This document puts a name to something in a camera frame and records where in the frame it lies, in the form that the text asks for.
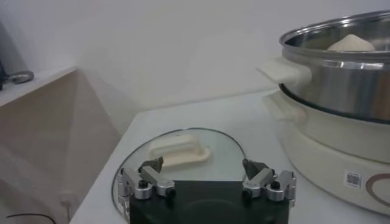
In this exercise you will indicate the glass pot lid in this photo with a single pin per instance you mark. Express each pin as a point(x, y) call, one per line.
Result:
point(179, 150)

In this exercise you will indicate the white steamed baozi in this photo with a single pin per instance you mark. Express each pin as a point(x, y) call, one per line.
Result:
point(352, 44)

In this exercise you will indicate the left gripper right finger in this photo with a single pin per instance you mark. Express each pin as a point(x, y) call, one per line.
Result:
point(259, 181)

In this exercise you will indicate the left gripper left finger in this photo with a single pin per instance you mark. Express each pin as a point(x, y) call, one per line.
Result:
point(158, 182)

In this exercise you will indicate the white side table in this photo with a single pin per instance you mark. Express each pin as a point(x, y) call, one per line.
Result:
point(45, 121)

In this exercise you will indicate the stainless steel steamer basket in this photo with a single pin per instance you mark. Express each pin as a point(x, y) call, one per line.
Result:
point(335, 88)

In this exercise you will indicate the cream electric cooker base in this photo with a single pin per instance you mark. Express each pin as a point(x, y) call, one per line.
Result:
point(329, 152)

